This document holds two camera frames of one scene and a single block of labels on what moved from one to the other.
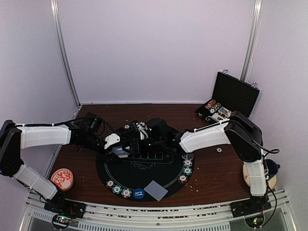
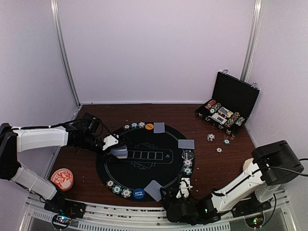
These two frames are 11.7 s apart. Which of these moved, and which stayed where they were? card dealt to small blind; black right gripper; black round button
Moved: black right gripper
Stayed: card dealt to small blind; black round button
